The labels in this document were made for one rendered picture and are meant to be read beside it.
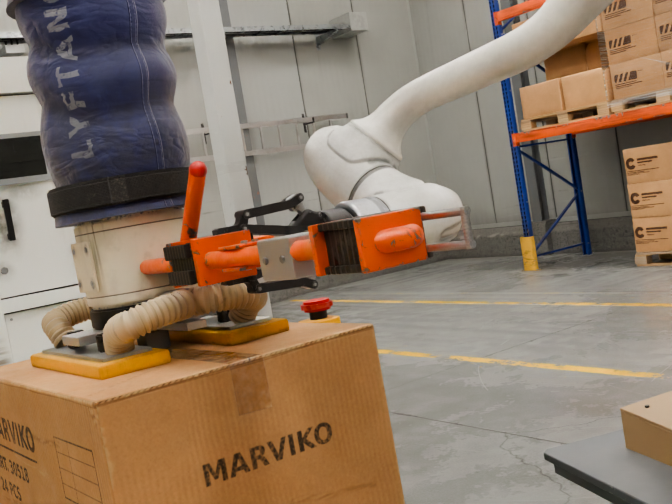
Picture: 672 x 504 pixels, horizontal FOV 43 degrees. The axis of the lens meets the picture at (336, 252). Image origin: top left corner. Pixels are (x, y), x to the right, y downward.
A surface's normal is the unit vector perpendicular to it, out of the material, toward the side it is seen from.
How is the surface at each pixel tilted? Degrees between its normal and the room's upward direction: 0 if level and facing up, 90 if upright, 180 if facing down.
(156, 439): 89
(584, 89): 90
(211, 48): 90
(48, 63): 74
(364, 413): 89
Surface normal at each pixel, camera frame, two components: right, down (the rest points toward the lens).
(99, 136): -0.07, -0.21
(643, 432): -0.95, 0.18
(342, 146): -0.48, -0.40
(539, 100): -0.82, 0.18
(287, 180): 0.57, -0.04
